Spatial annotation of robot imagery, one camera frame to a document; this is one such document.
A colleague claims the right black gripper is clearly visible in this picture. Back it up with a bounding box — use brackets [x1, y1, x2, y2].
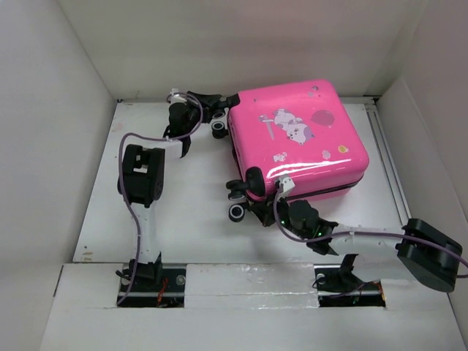
[249, 189, 308, 239]

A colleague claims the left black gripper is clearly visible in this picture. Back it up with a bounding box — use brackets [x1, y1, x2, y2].
[182, 91, 220, 134]

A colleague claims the pink hard-shell suitcase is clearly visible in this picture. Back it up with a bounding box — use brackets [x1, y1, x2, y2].
[211, 79, 369, 222]

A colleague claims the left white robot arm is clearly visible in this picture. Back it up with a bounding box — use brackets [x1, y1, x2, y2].
[117, 90, 227, 290]

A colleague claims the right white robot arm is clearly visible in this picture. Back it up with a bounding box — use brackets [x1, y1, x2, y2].
[250, 199, 467, 293]

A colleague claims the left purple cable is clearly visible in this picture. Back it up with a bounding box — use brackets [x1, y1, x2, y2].
[116, 93, 204, 305]

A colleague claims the purple cable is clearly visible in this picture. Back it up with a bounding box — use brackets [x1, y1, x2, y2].
[116, 93, 204, 305]
[273, 188, 468, 298]

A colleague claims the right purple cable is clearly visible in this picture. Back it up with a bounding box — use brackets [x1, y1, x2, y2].
[273, 188, 468, 298]

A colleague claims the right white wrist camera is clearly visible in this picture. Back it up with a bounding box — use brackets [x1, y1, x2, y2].
[277, 175, 295, 197]

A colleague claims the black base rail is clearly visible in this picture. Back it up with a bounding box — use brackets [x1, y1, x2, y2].
[116, 265, 386, 309]

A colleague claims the aluminium frame rail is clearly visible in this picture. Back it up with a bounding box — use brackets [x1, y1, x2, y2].
[365, 97, 411, 224]

